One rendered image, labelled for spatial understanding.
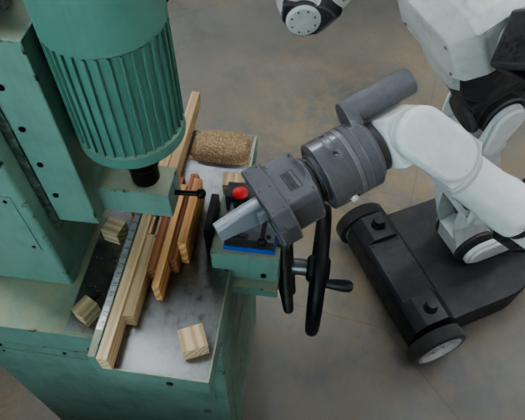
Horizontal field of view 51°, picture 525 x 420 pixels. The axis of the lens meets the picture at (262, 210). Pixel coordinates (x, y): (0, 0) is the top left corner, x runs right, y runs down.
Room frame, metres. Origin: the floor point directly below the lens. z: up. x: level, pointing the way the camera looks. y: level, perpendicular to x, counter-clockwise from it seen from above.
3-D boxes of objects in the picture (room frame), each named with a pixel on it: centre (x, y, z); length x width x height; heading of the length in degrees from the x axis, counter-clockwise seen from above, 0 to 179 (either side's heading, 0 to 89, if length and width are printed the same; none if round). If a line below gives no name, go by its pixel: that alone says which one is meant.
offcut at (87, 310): (0.49, 0.36, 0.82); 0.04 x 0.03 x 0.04; 144
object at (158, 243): (0.63, 0.20, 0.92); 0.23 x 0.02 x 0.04; 172
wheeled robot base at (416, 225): (1.04, -0.71, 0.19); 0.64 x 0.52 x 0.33; 112
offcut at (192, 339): (0.38, 0.12, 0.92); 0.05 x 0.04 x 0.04; 108
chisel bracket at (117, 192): (0.65, 0.23, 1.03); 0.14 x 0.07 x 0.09; 82
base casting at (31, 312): (0.66, 0.34, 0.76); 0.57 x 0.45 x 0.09; 82
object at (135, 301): (0.72, 0.20, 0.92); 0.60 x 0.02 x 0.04; 172
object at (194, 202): (0.64, 0.14, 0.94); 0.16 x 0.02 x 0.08; 172
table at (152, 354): (0.62, 0.11, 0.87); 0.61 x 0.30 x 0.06; 172
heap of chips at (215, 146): (0.87, 0.10, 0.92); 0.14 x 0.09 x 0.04; 82
